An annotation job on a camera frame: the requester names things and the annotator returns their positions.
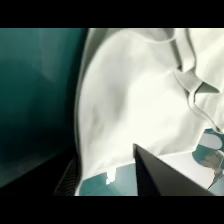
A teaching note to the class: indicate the white T-shirt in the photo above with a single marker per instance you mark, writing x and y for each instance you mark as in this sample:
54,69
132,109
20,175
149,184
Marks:
133,96

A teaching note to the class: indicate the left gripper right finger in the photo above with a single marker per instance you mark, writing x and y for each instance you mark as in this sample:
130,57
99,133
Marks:
156,176

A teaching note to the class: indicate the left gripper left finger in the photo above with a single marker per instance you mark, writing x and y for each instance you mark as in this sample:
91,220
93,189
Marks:
69,180

